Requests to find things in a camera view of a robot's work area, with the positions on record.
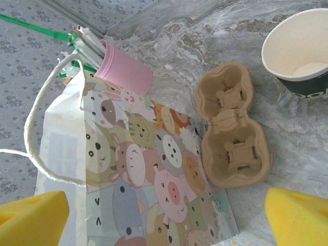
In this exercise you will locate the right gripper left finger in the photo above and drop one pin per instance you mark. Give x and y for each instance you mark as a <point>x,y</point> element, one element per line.
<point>33,220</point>

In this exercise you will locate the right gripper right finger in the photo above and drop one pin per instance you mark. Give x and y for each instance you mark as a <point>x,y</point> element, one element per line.
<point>299,223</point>

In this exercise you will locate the brown pulp cup carrier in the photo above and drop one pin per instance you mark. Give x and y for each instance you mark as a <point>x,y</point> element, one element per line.
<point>230,143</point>

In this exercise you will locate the white paper gift bag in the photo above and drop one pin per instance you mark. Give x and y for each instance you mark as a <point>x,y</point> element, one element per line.
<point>153,153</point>

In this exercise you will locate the black paper coffee cup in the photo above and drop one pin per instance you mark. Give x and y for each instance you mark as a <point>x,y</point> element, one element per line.
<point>294,46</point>

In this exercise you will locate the green white straw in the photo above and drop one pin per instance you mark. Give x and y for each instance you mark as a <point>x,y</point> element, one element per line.
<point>30,25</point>

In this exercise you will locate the pink straw holder cup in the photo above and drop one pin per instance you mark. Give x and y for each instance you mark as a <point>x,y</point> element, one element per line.
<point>125,69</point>

